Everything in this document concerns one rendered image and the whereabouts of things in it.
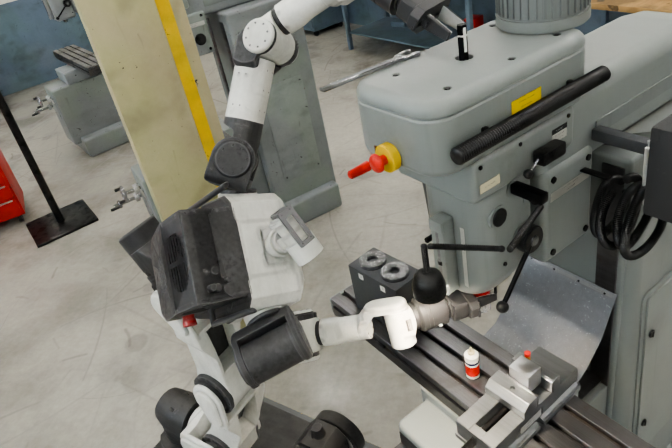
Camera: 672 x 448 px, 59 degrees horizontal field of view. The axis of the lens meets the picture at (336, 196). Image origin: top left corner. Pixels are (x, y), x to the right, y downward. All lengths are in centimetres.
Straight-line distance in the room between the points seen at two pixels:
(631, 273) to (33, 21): 917
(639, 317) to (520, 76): 97
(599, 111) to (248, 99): 81
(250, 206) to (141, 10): 154
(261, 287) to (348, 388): 187
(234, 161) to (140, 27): 149
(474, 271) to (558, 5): 60
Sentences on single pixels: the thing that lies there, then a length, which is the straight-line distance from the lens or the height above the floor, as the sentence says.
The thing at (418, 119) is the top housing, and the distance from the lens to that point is 109.
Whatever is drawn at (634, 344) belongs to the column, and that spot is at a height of 89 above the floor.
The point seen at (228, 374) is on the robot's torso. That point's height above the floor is 109.
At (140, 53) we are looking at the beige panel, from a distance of 273.
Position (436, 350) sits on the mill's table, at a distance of 190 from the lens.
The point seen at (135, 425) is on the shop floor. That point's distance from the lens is 336.
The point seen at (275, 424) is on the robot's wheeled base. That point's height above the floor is 57.
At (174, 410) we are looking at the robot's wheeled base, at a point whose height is 75.
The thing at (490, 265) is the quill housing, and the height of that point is 143.
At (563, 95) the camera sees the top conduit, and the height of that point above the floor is 180.
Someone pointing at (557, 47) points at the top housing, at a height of 188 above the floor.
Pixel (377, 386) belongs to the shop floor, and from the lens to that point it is 308.
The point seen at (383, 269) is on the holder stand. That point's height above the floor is 114.
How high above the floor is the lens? 231
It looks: 30 degrees down
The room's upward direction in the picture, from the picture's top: 12 degrees counter-clockwise
